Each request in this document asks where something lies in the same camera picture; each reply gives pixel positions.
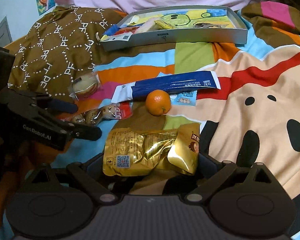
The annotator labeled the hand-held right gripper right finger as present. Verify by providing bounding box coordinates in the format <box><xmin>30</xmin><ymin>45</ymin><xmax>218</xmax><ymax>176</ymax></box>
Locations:
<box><xmin>185</xmin><ymin>153</ymin><xmax>278</xmax><ymax>203</ymax></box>

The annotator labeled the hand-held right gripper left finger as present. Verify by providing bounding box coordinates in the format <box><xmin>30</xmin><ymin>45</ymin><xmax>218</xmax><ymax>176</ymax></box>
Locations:
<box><xmin>25</xmin><ymin>152</ymin><xmax>120</xmax><ymax>204</ymax></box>

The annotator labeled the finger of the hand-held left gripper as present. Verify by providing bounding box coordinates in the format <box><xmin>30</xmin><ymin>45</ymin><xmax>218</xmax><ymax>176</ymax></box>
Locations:
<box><xmin>39</xmin><ymin>109</ymin><xmax>102</xmax><ymax>141</ymax></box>
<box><xmin>8</xmin><ymin>90</ymin><xmax>78</xmax><ymax>114</ymax></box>

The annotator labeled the quail egg packet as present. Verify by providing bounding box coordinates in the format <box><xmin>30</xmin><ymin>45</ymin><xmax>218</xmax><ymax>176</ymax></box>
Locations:
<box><xmin>61</xmin><ymin>101</ymin><xmax>133</xmax><ymax>126</ymax></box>

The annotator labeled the round cake clear packet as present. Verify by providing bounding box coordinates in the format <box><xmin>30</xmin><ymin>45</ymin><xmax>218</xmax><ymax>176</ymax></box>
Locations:
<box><xmin>69</xmin><ymin>72</ymin><xmax>101</xmax><ymax>101</ymax></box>

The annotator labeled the gold foil snack packet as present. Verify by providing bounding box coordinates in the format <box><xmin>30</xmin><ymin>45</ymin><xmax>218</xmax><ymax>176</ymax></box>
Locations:
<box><xmin>102</xmin><ymin>123</ymin><xmax>201</xmax><ymax>177</ymax></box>

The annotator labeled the light blue snack packet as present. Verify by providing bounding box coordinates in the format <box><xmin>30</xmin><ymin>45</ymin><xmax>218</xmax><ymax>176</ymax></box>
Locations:
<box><xmin>169</xmin><ymin>90</ymin><xmax>198</xmax><ymax>106</ymax></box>

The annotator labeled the silver snack packet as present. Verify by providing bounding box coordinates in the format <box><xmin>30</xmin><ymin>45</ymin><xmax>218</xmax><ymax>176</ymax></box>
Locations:
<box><xmin>104</xmin><ymin>34</ymin><xmax>133</xmax><ymax>42</ymax></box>

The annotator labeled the long dark blue packet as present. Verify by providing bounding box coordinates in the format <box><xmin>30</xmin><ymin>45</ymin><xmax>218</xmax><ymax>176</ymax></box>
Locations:
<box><xmin>112</xmin><ymin>70</ymin><xmax>221</xmax><ymax>103</ymax></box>

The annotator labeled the red spicy snack packet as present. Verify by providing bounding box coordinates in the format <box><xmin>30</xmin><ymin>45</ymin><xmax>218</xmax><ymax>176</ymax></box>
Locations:
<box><xmin>115</xmin><ymin>27</ymin><xmax>138</xmax><ymax>35</ymax></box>

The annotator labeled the clear rice cracker packet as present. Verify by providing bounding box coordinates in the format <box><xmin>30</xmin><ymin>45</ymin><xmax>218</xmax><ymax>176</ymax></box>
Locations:
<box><xmin>135</xmin><ymin>19</ymin><xmax>158</xmax><ymax>33</ymax></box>

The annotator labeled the grey shallow box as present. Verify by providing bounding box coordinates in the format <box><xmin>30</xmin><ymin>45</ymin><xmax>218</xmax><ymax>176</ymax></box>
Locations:
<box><xmin>99</xmin><ymin>5</ymin><xmax>248</xmax><ymax>52</ymax></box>

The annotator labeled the yellow biscuit packet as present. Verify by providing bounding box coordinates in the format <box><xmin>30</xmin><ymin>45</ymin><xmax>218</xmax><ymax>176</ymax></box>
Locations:
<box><xmin>155</xmin><ymin>20</ymin><xmax>178</xmax><ymax>29</ymax></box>

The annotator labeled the brown letter-patterned blanket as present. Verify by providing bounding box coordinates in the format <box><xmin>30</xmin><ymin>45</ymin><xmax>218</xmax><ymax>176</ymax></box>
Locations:
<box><xmin>2</xmin><ymin>6</ymin><xmax>130</xmax><ymax>105</ymax></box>

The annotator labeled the mandarin orange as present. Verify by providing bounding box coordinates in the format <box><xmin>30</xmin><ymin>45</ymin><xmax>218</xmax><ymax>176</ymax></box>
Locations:
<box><xmin>145</xmin><ymin>90</ymin><xmax>171</xmax><ymax>117</ymax></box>

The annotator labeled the colourful cartoon blanket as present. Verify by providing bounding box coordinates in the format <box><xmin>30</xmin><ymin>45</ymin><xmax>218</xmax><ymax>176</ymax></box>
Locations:
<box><xmin>50</xmin><ymin>1</ymin><xmax>300</xmax><ymax>240</ymax></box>

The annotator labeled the grey door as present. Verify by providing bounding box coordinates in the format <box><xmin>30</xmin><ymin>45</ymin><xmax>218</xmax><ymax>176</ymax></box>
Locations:
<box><xmin>0</xmin><ymin>16</ymin><xmax>13</xmax><ymax>47</ymax></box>

